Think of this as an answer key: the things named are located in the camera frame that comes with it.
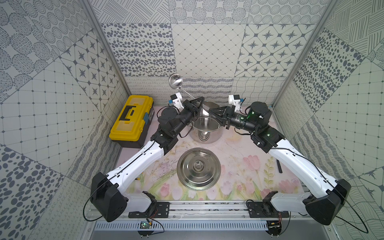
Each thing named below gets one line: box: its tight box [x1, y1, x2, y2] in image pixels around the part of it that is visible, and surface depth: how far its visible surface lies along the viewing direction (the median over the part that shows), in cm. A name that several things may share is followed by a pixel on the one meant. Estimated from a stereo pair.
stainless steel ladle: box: [168, 73, 195, 100], surface depth 66 cm
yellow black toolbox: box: [109, 95, 155, 149], surface depth 90 cm
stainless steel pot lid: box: [176, 147, 222, 191], surface depth 89 cm
